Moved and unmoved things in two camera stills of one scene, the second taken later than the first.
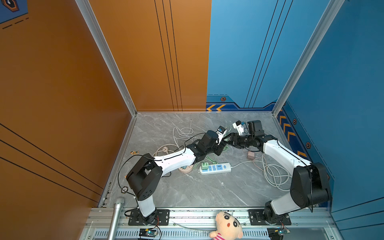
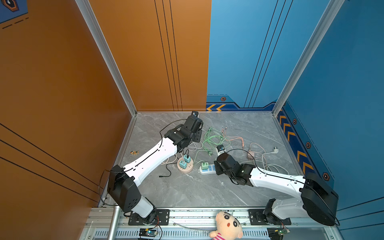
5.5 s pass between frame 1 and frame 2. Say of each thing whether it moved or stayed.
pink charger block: stayed
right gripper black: moved
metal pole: stayed
